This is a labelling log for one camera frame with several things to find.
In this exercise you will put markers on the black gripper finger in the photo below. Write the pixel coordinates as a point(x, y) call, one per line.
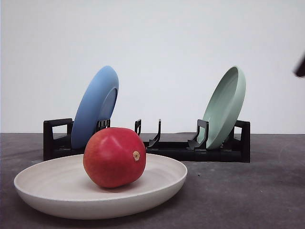
point(300, 68)

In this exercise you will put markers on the red pomegranate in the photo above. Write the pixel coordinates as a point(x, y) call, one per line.
point(114, 157)

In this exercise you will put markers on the white plate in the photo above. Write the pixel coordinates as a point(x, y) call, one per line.
point(59, 184)

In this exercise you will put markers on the green plate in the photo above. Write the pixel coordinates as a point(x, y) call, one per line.
point(223, 107)

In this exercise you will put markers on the blue plate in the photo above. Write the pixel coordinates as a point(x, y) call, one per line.
point(96, 104)

